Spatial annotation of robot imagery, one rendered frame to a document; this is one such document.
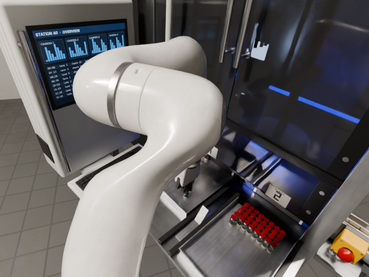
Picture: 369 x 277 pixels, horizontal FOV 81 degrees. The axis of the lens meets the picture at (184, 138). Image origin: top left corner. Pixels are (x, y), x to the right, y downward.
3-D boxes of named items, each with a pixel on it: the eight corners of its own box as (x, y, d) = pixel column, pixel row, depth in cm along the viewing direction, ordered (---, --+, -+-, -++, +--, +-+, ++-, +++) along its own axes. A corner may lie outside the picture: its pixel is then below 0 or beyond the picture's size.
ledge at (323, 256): (326, 234, 87) (328, 231, 86) (362, 260, 80) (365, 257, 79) (312, 258, 79) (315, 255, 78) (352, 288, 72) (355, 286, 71)
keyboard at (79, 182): (139, 147, 130) (139, 143, 129) (155, 158, 124) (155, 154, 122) (75, 183, 105) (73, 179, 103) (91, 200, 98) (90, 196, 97)
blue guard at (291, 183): (80, 62, 183) (76, 39, 172) (311, 222, 75) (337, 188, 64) (80, 62, 182) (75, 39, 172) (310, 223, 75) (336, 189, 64)
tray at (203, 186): (198, 151, 120) (199, 146, 118) (236, 178, 105) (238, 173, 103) (147, 180, 100) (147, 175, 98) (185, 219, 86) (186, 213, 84)
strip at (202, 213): (201, 214, 88) (202, 205, 85) (206, 219, 86) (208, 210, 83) (175, 236, 80) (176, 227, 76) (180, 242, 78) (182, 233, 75)
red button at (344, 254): (337, 248, 71) (344, 242, 68) (351, 258, 69) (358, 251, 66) (333, 256, 69) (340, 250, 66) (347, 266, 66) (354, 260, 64)
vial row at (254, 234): (234, 216, 88) (236, 210, 85) (273, 251, 78) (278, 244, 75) (230, 220, 87) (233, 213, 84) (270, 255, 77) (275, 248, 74)
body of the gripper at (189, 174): (192, 148, 86) (190, 168, 93) (173, 159, 80) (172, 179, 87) (206, 158, 82) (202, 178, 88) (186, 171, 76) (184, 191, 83)
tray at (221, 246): (236, 201, 94) (238, 196, 92) (293, 247, 80) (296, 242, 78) (177, 253, 75) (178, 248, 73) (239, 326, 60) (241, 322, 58)
